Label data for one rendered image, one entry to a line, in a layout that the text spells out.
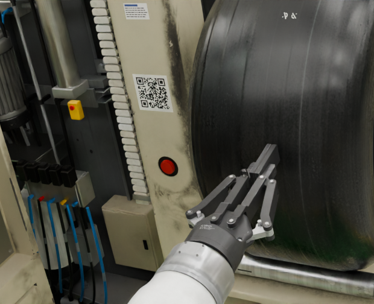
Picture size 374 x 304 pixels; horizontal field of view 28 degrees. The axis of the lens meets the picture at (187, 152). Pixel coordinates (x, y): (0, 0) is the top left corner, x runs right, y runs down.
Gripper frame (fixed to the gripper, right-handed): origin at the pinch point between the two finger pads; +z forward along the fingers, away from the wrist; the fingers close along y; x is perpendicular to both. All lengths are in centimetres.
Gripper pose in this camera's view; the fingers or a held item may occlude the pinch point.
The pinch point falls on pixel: (265, 166)
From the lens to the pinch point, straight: 109.3
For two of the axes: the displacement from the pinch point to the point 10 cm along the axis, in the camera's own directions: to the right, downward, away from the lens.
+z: 4.4, -5.9, 6.7
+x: 2.3, 8.0, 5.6
